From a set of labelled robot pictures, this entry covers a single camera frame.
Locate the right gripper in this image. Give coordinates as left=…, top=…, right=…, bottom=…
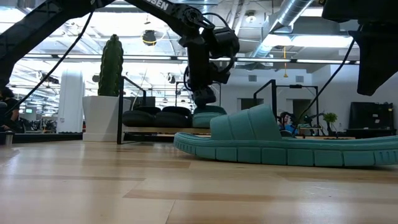
left=322, top=0, right=398, bottom=96

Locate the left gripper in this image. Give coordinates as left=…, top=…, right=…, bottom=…
left=188, top=60, right=218, bottom=108

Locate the green slide sandal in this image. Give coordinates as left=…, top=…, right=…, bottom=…
left=173, top=103, right=398, bottom=168
left=192, top=105, right=228, bottom=129

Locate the black slide sandal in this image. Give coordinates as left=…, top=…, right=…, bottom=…
left=121, top=106, right=162, bottom=128
left=154, top=105, right=193, bottom=129

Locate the black-framed wooden shelf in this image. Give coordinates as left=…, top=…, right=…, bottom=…
left=116, top=75, right=278, bottom=145

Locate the black cabinet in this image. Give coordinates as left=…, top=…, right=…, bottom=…
left=347, top=101, right=396, bottom=139

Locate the small green plant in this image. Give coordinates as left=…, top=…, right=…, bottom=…
left=322, top=111, right=339, bottom=124

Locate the long light strip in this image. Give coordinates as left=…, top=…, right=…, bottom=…
left=21, top=53, right=361, bottom=65

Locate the black ceiling device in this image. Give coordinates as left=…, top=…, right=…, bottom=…
left=142, top=29, right=158, bottom=47

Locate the person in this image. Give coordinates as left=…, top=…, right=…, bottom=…
left=0, top=86, right=22, bottom=133
left=277, top=111, right=300, bottom=138

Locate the green cactus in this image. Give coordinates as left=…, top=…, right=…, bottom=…
left=97, top=34, right=124, bottom=97

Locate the white hexagonal planter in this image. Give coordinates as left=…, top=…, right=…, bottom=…
left=81, top=95, right=132, bottom=143

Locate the white round pillar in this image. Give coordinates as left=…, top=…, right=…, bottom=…
left=57, top=70, right=86, bottom=134

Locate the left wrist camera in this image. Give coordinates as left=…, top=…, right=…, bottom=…
left=213, top=61, right=233, bottom=85

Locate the black cable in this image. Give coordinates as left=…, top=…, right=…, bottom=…
left=294, top=39, right=357, bottom=127
left=5, top=11, right=95, bottom=116

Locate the yellow hanging cord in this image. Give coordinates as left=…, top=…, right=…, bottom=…
left=282, top=45, right=289, bottom=78

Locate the slanted silver ventilation duct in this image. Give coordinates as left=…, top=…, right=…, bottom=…
left=250, top=0, right=315, bottom=58

